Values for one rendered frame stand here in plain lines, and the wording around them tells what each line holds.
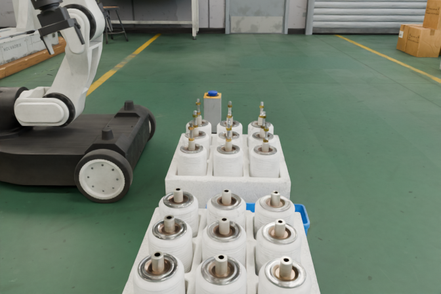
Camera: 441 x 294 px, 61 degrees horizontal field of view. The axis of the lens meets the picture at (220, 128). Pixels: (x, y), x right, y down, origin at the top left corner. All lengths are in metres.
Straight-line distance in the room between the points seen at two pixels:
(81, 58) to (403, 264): 1.26
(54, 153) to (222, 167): 0.64
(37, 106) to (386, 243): 1.32
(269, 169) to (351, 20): 5.46
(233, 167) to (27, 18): 3.76
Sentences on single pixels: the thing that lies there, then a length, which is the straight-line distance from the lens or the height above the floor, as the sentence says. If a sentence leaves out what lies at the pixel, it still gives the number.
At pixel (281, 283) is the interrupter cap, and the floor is 0.25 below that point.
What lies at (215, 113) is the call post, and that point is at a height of 0.24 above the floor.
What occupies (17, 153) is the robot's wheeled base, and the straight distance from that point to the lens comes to 1.56.
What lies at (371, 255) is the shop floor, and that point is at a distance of 1.25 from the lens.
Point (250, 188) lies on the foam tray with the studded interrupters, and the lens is 1.19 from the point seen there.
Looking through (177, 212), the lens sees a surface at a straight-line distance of 0.91.
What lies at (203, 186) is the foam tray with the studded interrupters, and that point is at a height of 0.16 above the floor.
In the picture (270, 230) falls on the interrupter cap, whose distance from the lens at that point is 0.85.
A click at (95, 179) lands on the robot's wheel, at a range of 1.43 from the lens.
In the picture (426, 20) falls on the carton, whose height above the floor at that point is 0.38.
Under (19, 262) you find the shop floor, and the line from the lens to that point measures 1.28.
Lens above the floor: 0.75
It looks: 21 degrees down
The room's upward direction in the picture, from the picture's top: straight up
